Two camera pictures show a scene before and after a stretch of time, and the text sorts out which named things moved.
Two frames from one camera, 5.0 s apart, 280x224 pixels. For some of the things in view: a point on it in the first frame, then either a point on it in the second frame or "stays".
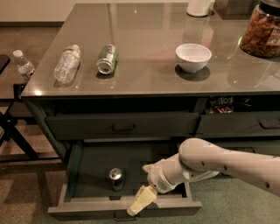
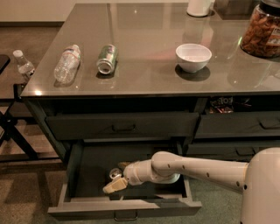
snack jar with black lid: [262, 35] stays
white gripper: [157, 177] → [132, 174]
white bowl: [192, 58] stays
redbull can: [115, 175] stays
